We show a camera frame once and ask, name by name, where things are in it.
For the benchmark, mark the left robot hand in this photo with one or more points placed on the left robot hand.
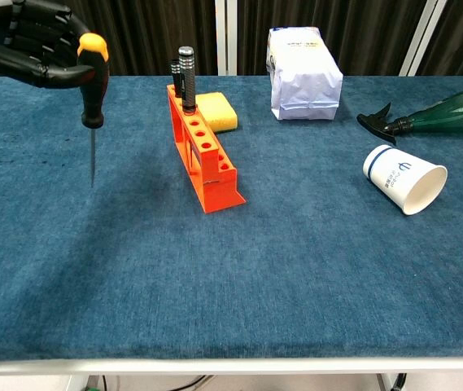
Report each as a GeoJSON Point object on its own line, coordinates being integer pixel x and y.
{"type": "Point", "coordinates": [31, 49]}

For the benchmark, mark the black orange-capped screwdriver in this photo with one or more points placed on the black orange-capped screwdriver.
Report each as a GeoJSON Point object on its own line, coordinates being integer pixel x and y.
{"type": "Point", "coordinates": [93, 93]}

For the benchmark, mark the short black screwdriver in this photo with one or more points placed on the short black screwdriver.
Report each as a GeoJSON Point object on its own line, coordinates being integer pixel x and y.
{"type": "Point", "coordinates": [175, 77]}

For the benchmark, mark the orange tool holder rack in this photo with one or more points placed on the orange tool holder rack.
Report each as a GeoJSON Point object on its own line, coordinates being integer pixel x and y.
{"type": "Point", "coordinates": [215, 195]}

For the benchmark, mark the yellow sponge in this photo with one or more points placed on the yellow sponge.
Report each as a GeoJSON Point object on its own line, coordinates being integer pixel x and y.
{"type": "Point", "coordinates": [221, 116]}

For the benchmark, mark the white paper bag package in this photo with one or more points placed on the white paper bag package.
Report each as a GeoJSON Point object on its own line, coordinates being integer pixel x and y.
{"type": "Point", "coordinates": [304, 81]}

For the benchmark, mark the blue table mat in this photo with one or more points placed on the blue table mat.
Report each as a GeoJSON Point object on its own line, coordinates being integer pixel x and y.
{"type": "Point", "coordinates": [255, 264]}

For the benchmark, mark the white paper cup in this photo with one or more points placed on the white paper cup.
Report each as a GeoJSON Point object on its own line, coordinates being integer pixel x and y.
{"type": "Point", "coordinates": [394, 175]}

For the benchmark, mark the green spray bottle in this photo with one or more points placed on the green spray bottle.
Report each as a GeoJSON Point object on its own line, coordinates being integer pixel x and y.
{"type": "Point", "coordinates": [451, 114]}

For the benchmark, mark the white frame post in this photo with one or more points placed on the white frame post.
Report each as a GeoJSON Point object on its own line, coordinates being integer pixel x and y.
{"type": "Point", "coordinates": [225, 36]}
{"type": "Point", "coordinates": [422, 36]}

